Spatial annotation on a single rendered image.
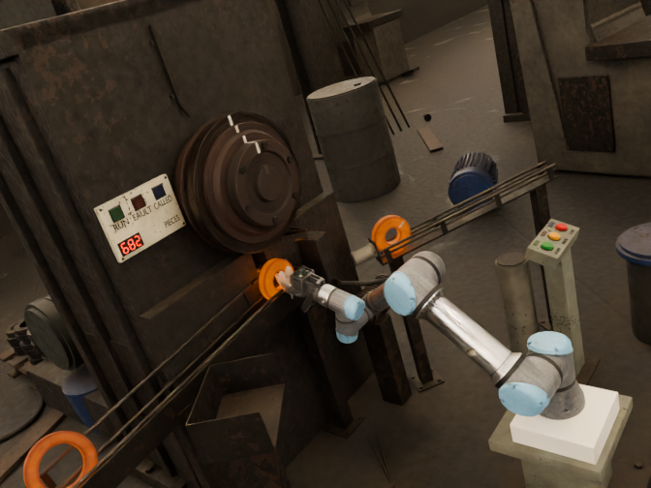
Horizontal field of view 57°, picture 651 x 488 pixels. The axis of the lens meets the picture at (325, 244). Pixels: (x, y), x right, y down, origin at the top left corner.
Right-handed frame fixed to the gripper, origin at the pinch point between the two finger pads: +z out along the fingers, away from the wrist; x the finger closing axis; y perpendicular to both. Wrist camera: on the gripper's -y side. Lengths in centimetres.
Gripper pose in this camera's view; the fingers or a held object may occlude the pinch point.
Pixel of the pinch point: (278, 277)
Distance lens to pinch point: 216.2
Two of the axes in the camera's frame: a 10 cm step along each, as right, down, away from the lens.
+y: -0.2, -8.2, -5.7
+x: -6.0, 4.7, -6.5
